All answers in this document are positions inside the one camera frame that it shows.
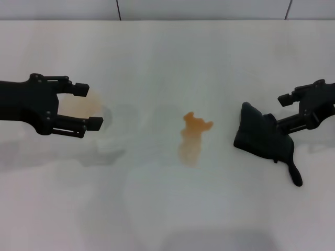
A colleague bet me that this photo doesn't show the dark blue rag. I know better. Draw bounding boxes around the dark blue rag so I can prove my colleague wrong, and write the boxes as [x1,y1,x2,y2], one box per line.
[232,101,304,187]

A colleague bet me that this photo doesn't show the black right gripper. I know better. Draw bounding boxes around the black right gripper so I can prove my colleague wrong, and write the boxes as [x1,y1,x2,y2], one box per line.
[276,79,335,135]

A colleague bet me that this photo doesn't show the brown water stain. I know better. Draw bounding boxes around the brown water stain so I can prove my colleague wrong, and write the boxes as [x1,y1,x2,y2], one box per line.
[178,111,214,167]

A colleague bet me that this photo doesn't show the translucent white plastic cup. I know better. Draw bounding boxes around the translucent white plastic cup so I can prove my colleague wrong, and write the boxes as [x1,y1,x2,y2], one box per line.
[57,87,113,133]

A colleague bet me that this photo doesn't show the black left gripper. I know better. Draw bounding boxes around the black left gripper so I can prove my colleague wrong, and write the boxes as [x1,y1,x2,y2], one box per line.
[0,73,104,139]

